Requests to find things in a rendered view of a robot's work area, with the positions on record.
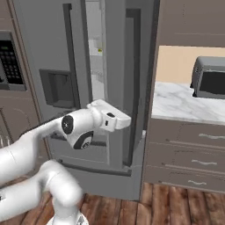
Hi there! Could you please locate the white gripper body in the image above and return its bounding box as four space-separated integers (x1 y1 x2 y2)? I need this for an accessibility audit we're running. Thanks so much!
86 98 132 130

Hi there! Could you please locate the plain grey fridge door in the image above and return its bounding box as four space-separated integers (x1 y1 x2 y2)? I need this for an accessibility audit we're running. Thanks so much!
105 0 156 174

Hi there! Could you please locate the grey fridge freezer drawer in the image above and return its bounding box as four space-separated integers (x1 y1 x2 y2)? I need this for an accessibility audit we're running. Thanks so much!
46 128 145 202

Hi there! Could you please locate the grey steel fridge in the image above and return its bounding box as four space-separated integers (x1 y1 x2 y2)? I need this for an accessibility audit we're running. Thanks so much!
11 0 161 202

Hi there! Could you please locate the grey fridge door with dispenser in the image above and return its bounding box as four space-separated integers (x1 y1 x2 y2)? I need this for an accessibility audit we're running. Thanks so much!
11 0 94 139

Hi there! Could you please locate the brown drawer front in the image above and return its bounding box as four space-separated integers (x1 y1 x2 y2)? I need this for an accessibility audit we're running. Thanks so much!
143 164 225 195
145 142 225 174
148 117 225 148

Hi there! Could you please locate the grey toaster oven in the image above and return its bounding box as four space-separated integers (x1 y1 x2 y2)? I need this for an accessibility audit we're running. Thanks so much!
189 55 225 100

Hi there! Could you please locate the black and grey microwave oven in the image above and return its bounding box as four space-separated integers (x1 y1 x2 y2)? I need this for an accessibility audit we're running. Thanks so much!
0 31 28 92

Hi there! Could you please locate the dark long fridge door handle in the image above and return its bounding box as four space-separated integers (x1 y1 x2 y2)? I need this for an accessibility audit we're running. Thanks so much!
125 8 142 167
62 3 82 110

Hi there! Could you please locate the dark freezer drawer handle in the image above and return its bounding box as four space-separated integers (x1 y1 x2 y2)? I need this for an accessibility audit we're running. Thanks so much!
56 158 133 178

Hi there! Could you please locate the silver drawer handle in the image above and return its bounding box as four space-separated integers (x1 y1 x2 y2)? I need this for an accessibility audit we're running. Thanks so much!
186 179 207 186
198 133 225 141
191 159 219 167

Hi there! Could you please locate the brown wall cupboard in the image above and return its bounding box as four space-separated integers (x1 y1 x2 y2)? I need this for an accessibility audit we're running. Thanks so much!
157 0 225 48

